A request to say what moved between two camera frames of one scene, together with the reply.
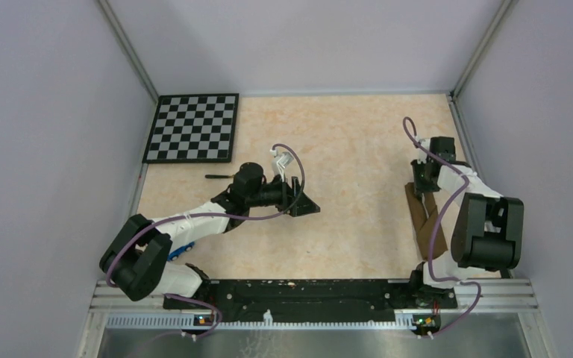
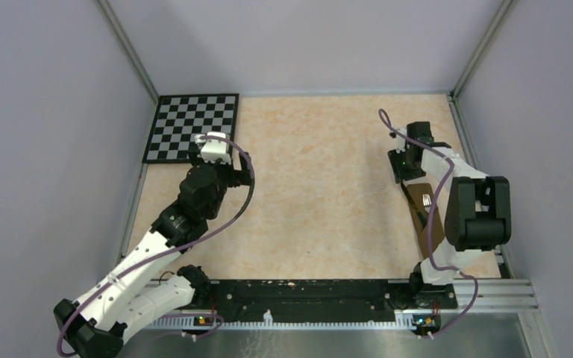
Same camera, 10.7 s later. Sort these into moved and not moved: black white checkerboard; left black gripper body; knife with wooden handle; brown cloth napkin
Moved: left black gripper body; knife with wooden handle
Not moved: black white checkerboard; brown cloth napkin
